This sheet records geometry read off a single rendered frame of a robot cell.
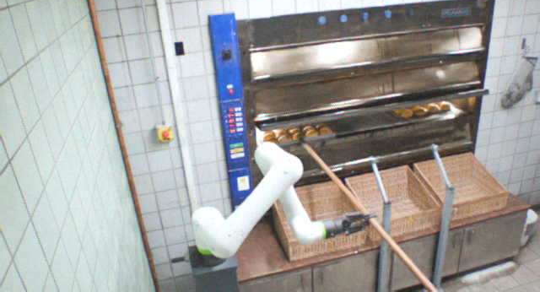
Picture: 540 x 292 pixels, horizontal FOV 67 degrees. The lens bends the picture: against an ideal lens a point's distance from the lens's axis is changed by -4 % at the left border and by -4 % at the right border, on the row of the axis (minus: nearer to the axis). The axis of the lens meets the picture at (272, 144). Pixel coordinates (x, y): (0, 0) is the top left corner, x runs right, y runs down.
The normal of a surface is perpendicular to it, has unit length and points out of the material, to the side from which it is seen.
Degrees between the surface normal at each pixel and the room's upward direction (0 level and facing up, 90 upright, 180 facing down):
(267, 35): 90
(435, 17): 91
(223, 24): 90
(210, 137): 90
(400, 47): 70
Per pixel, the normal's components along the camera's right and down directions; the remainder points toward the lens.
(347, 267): 0.26, 0.39
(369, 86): 0.22, 0.06
